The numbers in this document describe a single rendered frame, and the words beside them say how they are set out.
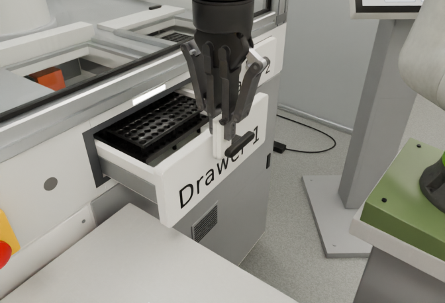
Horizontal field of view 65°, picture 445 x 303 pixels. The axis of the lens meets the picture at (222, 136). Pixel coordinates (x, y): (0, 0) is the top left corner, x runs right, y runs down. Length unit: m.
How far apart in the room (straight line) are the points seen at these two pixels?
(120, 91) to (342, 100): 1.87
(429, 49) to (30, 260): 0.72
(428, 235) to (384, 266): 0.16
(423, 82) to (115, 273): 0.59
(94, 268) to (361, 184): 1.30
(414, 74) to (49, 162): 0.62
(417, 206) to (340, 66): 1.66
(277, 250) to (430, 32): 1.13
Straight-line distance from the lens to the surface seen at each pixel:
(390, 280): 0.80
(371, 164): 1.62
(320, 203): 1.77
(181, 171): 0.50
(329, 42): 2.26
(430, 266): 0.68
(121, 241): 0.62
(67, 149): 0.57
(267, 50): 0.96
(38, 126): 0.53
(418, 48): 0.70
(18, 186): 0.56
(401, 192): 0.70
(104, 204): 0.67
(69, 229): 0.65
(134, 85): 0.62
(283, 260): 1.55
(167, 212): 0.52
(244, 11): 0.42
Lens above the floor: 1.22
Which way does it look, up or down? 33 degrees down
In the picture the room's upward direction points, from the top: straight up
